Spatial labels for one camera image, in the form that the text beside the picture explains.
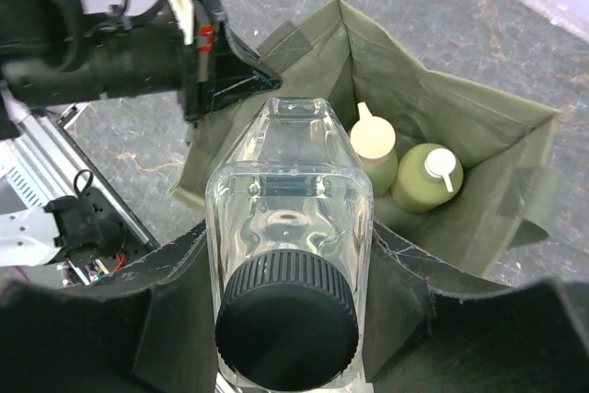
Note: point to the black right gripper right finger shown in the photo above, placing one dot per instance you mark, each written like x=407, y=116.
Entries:
x=430, y=327

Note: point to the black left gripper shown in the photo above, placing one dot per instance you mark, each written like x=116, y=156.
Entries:
x=54, y=53

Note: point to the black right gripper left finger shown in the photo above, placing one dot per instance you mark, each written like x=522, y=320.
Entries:
x=148, y=327

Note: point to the clear glass bottle black cap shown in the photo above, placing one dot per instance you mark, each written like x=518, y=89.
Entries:
x=285, y=250

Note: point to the green bottle beige pump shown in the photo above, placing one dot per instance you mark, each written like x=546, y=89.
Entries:
x=374, y=139

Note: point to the green bottle white pump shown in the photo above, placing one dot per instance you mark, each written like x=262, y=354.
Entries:
x=428, y=176

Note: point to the green canvas bag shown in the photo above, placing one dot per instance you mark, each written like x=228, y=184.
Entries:
x=343, y=56

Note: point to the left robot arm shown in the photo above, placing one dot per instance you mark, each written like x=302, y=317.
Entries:
x=66, y=226

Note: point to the aluminium front rail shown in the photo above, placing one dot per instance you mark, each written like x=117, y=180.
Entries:
x=40, y=165

